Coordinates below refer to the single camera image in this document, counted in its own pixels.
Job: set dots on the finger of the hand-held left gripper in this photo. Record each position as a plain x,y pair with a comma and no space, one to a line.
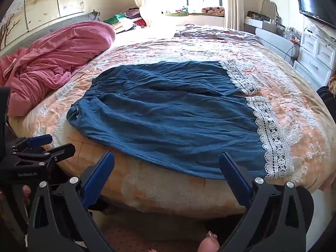
52,152
39,140

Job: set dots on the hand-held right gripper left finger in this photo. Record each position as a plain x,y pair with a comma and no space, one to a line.
99,174

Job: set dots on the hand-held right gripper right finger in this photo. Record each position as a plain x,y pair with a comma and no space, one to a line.
233,174

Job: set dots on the blue pants with lace hem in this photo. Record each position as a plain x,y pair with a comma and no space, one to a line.
157,110

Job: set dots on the person's left hand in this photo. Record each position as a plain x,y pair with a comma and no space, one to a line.
26,194

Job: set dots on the pink duvet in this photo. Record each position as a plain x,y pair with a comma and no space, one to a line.
52,57

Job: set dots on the dark clothes heap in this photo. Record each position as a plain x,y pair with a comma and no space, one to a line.
326,99

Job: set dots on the tan knitted garment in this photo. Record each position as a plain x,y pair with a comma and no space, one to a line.
332,85

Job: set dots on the peach printed bedspread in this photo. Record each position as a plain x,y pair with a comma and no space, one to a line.
162,50

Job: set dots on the grey vanity desk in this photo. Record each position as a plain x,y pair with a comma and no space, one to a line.
273,39

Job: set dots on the white drawer dresser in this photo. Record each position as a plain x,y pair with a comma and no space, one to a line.
312,57

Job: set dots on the grey quilted blanket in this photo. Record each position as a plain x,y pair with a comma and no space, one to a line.
199,32

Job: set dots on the pile of folded clothes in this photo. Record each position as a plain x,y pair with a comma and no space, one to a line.
123,21

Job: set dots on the group of bottles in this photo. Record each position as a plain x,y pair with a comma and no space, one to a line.
288,31

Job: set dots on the black bag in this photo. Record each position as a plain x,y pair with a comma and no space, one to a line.
256,16

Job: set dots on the floral cushion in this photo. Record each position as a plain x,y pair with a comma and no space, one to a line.
213,10

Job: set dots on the green cushion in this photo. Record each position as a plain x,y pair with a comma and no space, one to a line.
176,14

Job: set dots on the black flat television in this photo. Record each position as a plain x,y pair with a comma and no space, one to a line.
315,2

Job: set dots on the blossom wall painting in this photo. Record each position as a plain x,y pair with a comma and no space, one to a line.
39,2

